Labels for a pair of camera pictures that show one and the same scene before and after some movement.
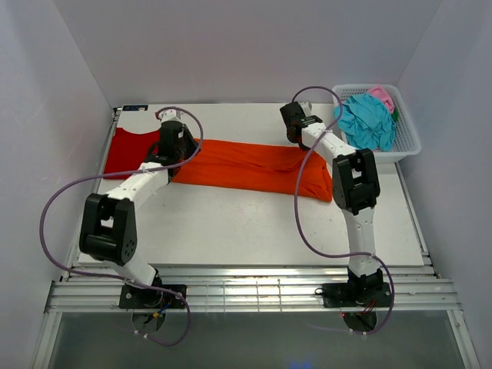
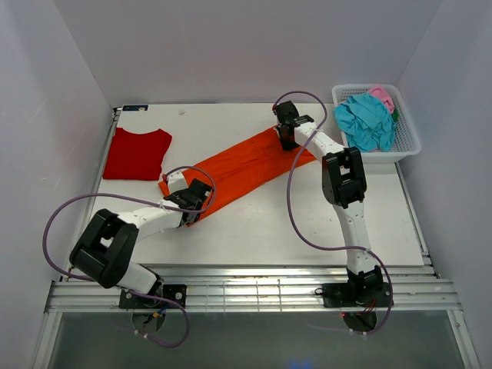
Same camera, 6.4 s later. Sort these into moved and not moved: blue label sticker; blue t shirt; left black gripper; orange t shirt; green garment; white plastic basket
Moved: left black gripper; orange t shirt
Not moved: blue t shirt; green garment; white plastic basket; blue label sticker
